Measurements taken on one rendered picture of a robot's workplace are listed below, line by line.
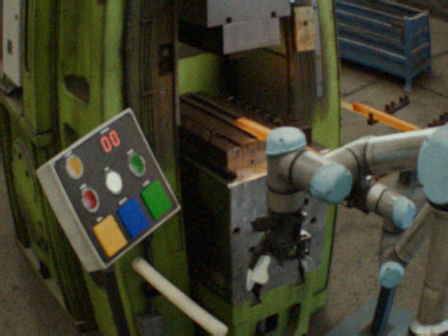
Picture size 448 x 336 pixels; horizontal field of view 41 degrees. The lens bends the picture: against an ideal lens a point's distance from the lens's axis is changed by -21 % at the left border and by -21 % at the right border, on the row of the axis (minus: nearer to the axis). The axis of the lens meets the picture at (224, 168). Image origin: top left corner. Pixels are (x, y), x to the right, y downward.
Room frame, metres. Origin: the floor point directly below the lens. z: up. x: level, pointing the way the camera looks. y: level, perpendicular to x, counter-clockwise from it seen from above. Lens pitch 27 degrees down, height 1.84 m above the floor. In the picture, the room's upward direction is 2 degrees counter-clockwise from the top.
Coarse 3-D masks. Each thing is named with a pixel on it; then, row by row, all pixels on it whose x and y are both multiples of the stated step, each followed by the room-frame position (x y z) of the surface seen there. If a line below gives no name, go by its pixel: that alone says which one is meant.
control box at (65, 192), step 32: (128, 128) 1.59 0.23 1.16; (64, 160) 1.38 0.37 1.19; (96, 160) 1.45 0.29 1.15; (128, 160) 1.53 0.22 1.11; (64, 192) 1.32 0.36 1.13; (96, 192) 1.39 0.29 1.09; (128, 192) 1.47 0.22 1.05; (64, 224) 1.33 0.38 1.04; (96, 224) 1.34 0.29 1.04; (96, 256) 1.28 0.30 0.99
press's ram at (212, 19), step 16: (192, 0) 1.85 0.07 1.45; (208, 0) 1.80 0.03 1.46; (224, 0) 1.83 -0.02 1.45; (240, 0) 1.86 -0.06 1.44; (256, 0) 1.89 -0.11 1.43; (272, 0) 1.92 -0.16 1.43; (288, 0) 1.96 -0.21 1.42; (192, 16) 1.86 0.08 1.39; (208, 16) 1.80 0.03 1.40; (224, 16) 1.82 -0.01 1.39; (240, 16) 1.85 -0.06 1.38; (256, 16) 1.89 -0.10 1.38; (272, 16) 1.94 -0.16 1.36
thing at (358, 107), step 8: (352, 104) 2.05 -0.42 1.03; (360, 104) 2.05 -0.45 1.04; (360, 112) 2.02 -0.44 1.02; (368, 112) 2.00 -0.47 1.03; (376, 112) 1.98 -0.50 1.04; (384, 120) 1.95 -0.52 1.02; (392, 120) 1.92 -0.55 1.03; (400, 120) 1.92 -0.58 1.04; (400, 128) 1.90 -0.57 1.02; (408, 128) 1.87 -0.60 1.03; (416, 128) 1.86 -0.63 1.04
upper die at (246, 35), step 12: (180, 24) 2.01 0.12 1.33; (192, 24) 1.95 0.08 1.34; (228, 24) 1.83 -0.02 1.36; (240, 24) 1.85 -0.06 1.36; (252, 24) 1.88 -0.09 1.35; (264, 24) 1.90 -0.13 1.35; (276, 24) 1.93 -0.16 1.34; (180, 36) 2.01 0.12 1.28; (192, 36) 1.95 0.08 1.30; (204, 36) 1.90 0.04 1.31; (216, 36) 1.85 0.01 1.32; (228, 36) 1.83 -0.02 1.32; (240, 36) 1.85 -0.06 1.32; (252, 36) 1.88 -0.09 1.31; (264, 36) 1.90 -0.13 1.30; (276, 36) 1.93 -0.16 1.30; (216, 48) 1.85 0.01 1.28; (228, 48) 1.83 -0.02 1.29; (240, 48) 1.85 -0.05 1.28; (252, 48) 1.87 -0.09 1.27
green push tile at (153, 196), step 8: (152, 184) 1.53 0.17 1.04; (144, 192) 1.49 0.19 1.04; (152, 192) 1.51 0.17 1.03; (160, 192) 1.53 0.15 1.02; (144, 200) 1.48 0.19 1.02; (152, 200) 1.50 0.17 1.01; (160, 200) 1.52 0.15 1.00; (168, 200) 1.53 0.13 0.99; (152, 208) 1.48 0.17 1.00; (160, 208) 1.50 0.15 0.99; (168, 208) 1.52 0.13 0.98; (152, 216) 1.47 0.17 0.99
